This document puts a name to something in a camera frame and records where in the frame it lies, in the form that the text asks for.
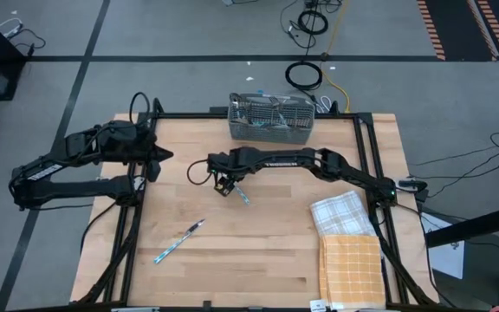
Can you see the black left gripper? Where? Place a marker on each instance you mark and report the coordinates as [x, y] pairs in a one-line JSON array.
[[134, 143]]

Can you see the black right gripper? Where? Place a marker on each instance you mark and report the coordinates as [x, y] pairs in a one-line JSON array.
[[225, 164]]

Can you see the grey mesh cutlery basket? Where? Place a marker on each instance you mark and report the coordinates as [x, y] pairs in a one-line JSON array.
[[271, 134]]

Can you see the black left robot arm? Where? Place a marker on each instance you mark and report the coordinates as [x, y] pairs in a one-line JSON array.
[[80, 188]]

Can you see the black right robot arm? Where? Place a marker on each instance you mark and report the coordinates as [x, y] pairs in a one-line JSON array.
[[284, 159]]

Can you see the white plaid cloth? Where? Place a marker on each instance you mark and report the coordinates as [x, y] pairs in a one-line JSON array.
[[340, 214]]

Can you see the white label card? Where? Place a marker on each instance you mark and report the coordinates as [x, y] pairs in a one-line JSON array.
[[318, 305]]

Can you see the orange plaid cloth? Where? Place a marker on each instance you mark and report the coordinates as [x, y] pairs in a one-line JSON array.
[[351, 273]]

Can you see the black floor plug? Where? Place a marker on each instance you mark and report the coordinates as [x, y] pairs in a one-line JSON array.
[[324, 56]]

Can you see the white paper sheet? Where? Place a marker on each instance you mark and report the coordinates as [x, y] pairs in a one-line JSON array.
[[446, 260]]

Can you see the black bar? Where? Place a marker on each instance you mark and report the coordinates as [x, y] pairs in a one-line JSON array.
[[470, 227]]

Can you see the black table frame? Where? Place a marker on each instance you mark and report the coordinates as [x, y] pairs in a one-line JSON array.
[[189, 115]]

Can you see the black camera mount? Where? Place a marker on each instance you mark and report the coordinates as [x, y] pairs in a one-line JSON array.
[[206, 305]]

